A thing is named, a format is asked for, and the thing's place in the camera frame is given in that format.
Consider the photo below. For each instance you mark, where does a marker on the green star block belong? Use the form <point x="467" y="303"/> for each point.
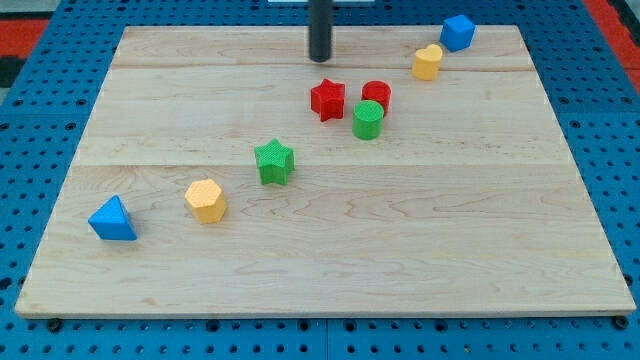
<point x="274" y="162"/>

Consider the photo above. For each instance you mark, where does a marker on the yellow hexagon block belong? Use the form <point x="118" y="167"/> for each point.
<point x="205" y="200"/>

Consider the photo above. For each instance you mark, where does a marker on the yellow heart block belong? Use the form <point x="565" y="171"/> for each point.
<point x="426" y="62"/>

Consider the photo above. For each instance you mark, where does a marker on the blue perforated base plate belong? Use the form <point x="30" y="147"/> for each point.
<point x="48" y="104"/>

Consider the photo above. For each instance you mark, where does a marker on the blue cube block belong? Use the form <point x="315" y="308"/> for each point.
<point x="457" y="33"/>

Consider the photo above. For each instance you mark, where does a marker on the red star block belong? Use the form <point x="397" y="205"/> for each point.
<point x="327" y="100"/>

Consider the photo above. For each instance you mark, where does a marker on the light wooden board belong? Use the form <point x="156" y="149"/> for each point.
<point x="468" y="204"/>

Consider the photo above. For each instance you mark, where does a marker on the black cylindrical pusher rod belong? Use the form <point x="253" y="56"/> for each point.
<point x="320" y="24"/>

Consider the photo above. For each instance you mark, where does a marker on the red cylinder block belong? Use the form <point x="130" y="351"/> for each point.
<point x="378" y="91"/>

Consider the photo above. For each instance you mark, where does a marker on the blue triangle block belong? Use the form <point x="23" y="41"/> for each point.
<point x="112" y="221"/>

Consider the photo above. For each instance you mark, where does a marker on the green cylinder block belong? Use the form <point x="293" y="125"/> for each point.
<point x="367" y="119"/>

